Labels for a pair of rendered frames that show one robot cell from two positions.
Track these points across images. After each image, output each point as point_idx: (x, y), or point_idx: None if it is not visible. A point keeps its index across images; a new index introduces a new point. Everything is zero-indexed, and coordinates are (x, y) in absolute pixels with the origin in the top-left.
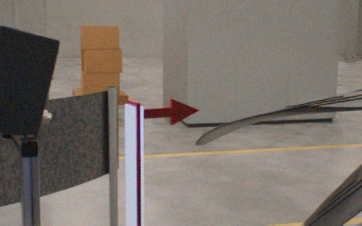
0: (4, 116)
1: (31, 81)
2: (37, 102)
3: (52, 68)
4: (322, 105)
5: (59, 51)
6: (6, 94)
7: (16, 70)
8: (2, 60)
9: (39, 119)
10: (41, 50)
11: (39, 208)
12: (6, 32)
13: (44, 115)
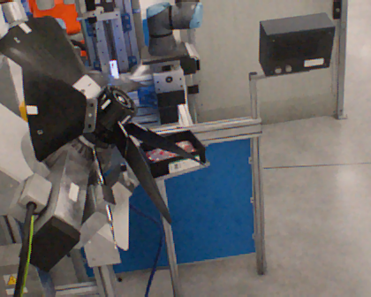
0: (261, 60)
1: (263, 49)
2: (264, 60)
3: (266, 47)
4: (105, 82)
5: (273, 40)
6: (261, 51)
7: (261, 42)
8: (260, 36)
9: (265, 68)
10: (264, 37)
11: (252, 103)
12: (260, 24)
13: (275, 68)
